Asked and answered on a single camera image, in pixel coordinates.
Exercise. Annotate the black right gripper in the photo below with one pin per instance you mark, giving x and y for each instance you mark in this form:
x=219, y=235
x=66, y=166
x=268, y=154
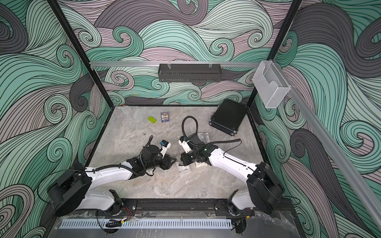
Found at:
x=184, y=157

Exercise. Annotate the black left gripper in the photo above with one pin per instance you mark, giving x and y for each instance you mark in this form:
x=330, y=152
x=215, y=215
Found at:
x=166, y=164

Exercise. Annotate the white jewelry box base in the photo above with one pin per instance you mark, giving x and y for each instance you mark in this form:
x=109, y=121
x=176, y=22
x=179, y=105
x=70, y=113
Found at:
x=200, y=164

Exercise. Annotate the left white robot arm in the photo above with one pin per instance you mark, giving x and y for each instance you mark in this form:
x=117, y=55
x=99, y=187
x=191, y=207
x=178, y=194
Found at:
x=75, y=188

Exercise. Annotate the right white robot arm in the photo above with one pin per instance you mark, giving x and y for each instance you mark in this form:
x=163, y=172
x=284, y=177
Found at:
x=264, y=190

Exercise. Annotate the green rectangular block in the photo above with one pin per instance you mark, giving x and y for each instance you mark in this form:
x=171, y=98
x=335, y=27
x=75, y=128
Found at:
x=152, y=119

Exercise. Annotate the black aluminium case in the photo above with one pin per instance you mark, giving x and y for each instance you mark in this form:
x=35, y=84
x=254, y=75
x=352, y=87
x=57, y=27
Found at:
x=228, y=116

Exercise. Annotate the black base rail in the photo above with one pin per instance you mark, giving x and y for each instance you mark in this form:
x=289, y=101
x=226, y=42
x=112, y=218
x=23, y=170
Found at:
x=178, y=207

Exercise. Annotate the white slotted cable duct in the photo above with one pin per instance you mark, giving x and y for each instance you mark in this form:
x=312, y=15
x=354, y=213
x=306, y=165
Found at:
x=148, y=224

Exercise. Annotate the black wall-mounted tray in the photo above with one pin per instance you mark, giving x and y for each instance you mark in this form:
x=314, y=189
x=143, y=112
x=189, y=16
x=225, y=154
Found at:
x=189, y=72

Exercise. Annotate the clear acrylic wall holder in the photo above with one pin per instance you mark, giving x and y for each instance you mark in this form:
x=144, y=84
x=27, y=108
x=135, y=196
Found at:
x=271, y=84

